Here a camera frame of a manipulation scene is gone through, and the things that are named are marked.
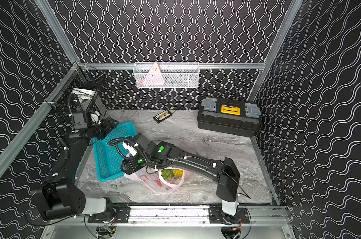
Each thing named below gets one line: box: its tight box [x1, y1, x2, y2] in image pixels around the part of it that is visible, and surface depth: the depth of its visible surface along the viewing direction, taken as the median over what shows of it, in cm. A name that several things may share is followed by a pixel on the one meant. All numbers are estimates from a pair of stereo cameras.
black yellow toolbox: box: [196, 97, 262, 138], surface depth 99 cm
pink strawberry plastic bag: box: [124, 166, 191, 195], surface depth 79 cm
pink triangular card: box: [143, 62, 165, 86], surface depth 91 cm
